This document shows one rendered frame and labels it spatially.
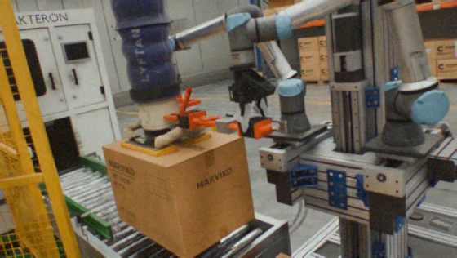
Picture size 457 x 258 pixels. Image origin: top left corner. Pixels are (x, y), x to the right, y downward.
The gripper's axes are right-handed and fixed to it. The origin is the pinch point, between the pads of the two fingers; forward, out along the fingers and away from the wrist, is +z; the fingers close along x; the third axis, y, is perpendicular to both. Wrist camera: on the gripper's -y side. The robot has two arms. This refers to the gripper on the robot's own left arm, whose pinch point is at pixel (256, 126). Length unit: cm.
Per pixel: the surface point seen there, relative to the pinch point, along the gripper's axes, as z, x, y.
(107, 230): 61, 24, 98
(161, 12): -43, -4, 50
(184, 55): 9, -621, 930
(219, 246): 68, -9, 45
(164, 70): -19, 0, 50
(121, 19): -42, 11, 58
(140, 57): -26, 8, 53
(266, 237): 61, -21, 23
